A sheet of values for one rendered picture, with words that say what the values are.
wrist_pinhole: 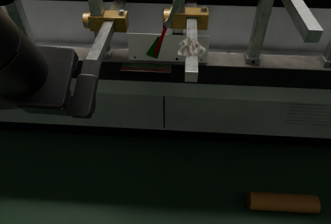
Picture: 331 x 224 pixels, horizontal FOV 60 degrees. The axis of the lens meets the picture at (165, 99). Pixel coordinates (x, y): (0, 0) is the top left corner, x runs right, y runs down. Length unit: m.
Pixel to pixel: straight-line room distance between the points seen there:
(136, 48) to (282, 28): 0.57
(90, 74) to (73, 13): 0.90
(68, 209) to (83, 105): 1.18
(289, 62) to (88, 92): 0.83
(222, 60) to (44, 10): 0.71
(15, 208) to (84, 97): 1.28
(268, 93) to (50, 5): 0.88
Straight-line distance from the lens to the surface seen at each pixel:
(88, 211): 1.44
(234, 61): 1.00
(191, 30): 0.82
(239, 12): 1.14
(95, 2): 0.92
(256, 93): 1.11
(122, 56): 1.00
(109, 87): 1.11
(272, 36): 1.22
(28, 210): 1.53
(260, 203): 1.40
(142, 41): 0.94
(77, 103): 0.31
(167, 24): 0.88
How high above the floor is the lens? 1.25
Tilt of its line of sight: 42 degrees down
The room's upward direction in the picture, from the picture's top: straight up
